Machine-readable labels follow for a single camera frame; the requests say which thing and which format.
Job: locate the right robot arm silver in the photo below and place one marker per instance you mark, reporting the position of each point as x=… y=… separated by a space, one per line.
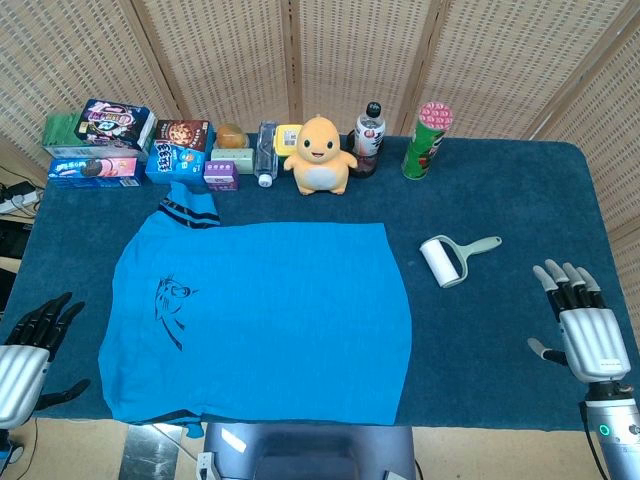
x=617 y=425

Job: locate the blue t-shirt with cat print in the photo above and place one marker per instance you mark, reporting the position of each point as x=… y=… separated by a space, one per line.
x=260 y=320

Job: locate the small purple box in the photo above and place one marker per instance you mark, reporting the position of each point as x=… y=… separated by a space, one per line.
x=220 y=176

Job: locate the drink bottle with black cap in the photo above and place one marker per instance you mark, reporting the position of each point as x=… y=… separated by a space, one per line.
x=370 y=132

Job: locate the wicker folding screen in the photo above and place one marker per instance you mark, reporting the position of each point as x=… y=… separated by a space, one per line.
x=320 y=55

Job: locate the brown cookie box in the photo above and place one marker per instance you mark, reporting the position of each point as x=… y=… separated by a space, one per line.
x=185 y=132

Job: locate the blue and pink biscuit box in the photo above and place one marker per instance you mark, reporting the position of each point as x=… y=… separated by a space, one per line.
x=92 y=172

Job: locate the white power strip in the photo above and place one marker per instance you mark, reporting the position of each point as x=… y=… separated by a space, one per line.
x=17 y=204

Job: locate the blue cookie box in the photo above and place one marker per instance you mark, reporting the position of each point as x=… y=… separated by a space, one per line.
x=172 y=165

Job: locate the orange dinosaur plush toy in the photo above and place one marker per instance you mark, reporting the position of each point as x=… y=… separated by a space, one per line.
x=320 y=160

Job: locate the green flat box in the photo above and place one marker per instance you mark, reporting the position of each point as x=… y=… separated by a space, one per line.
x=57 y=132

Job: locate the clear plastic water bottle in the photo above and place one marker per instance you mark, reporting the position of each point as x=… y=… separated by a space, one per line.
x=266 y=155

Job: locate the light green box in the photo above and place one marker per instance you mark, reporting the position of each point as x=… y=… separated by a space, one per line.
x=240 y=161

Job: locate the green box with yellow label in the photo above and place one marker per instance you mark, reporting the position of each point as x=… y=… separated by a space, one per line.
x=287 y=140

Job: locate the black snack package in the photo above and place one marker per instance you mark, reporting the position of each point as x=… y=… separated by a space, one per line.
x=112 y=122

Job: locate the right robot hand grey fingertips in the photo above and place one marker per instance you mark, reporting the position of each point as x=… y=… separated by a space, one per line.
x=592 y=340

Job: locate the dark blue table cloth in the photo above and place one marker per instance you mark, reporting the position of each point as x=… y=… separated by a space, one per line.
x=500 y=210

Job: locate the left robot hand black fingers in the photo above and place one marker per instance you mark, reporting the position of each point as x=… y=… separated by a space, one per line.
x=22 y=360

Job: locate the robot torso base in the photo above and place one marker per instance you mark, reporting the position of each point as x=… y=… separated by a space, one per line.
x=310 y=452

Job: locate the green chips can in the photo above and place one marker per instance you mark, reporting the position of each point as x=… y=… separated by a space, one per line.
x=425 y=145

